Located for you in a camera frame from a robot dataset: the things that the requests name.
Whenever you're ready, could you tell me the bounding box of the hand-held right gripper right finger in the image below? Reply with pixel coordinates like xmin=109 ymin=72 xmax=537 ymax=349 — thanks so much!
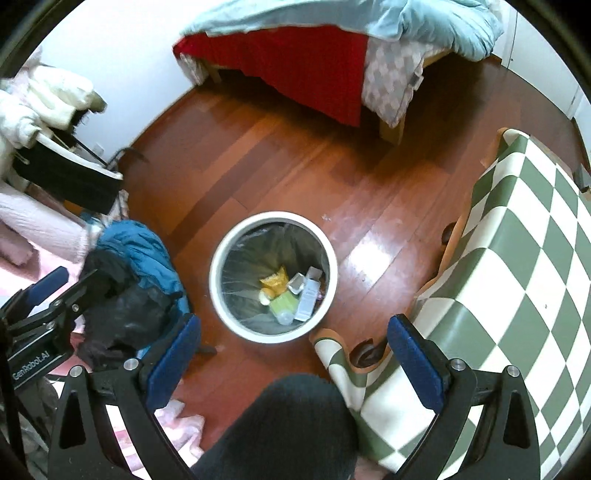
xmin=387 ymin=314 xmax=542 ymax=480

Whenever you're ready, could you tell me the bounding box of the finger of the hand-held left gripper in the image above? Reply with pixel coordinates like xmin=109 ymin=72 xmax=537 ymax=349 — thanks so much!
xmin=0 ymin=267 xmax=70 ymax=320
xmin=8 ymin=269 xmax=136 ymax=341

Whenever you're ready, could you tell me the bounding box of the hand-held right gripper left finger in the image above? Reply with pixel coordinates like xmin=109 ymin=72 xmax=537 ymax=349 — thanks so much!
xmin=46 ymin=313 xmax=202 ymax=480

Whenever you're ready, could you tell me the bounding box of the white round bin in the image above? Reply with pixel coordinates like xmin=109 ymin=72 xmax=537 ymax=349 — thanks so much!
xmin=209 ymin=211 xmax=339 ymax=343

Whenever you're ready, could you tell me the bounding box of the green white box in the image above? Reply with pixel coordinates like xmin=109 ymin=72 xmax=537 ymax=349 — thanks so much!
xmin=269 ymin=293 xmax=301 ymax=319

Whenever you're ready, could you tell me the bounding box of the yellow snack packet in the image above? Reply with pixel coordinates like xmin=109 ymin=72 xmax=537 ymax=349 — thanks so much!
xmin=259 ymin=267 xmax=290 ymax=296

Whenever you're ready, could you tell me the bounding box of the white blue long box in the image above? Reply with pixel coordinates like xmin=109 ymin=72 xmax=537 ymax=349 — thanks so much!
xmin=294 ymin=267 xmax=324 ymax=322

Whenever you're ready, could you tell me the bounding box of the dark clothes pile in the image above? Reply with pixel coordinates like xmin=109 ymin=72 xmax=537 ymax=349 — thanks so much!
xmin=75 ymin=251 xmax=186 ymax=366

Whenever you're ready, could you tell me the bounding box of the pink fuzzy cloth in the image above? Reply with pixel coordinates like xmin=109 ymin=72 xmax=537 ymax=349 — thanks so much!
xmin=0 ymin=191 xmax=94 ymax=267

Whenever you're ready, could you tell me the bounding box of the pink blanket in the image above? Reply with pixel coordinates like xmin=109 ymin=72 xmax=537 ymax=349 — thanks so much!
xmin=105 ymin=399 xmax=206 ymax=480

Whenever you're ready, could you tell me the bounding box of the blue cloth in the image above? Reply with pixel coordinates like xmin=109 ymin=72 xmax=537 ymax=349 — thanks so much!
xmin=90 ymin=220 xmax=191 ymax=320

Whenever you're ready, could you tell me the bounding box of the black bag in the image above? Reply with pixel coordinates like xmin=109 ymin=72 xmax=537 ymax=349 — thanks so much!
xmin=11 ymin=135 xmax=124 ymax=214

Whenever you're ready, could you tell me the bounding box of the green white checkered tablecloth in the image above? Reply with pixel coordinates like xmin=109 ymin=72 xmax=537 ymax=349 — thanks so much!
xmin=309 ymin=128 xmax=591 ymax=474

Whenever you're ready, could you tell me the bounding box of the person's left leg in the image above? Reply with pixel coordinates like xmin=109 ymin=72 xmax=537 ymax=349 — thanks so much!
xmin=191 ymin=374 xmax=362 ymax=480

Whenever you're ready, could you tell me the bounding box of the white puffy jacket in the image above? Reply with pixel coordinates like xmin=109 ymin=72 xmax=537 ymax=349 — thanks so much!
xmin=0 ymin=60 xmax=110 ymax=149

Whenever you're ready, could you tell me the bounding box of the grey patterned bed sheet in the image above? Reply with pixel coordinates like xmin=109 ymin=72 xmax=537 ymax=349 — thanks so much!
xmin=361 ymin=39 xmax=428 ymax=129

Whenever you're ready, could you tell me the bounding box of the red blanket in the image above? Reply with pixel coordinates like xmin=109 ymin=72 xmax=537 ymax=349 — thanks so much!
xmin=173 ymin=30 xmax=370 ymax=128

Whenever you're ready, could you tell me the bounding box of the white door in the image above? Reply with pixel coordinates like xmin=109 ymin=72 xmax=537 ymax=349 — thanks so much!
xmin=504 ymin=14 xmax=585 ymax=120

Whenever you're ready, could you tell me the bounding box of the light blue duvet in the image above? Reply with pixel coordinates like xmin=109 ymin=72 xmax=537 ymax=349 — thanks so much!
xmin=180 ymin=0 xmax=505 ymax=64

